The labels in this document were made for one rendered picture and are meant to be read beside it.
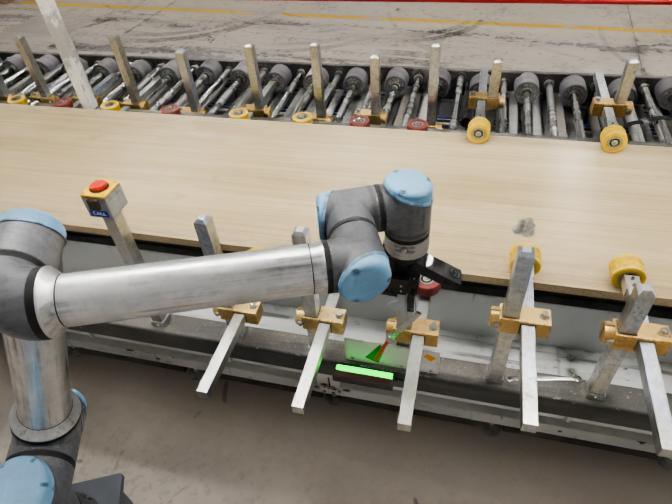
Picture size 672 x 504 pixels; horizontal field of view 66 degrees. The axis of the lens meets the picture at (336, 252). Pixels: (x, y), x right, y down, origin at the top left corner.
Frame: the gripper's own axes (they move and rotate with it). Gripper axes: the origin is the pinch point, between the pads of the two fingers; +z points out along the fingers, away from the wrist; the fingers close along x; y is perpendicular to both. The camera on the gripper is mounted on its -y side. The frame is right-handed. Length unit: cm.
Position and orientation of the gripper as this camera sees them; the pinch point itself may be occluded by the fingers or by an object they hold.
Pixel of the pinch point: (412, 311)
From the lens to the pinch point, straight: 120.6
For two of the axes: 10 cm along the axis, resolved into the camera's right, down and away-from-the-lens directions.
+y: -9.7, -1.2, 2.1
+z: 0.6, 7.2, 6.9
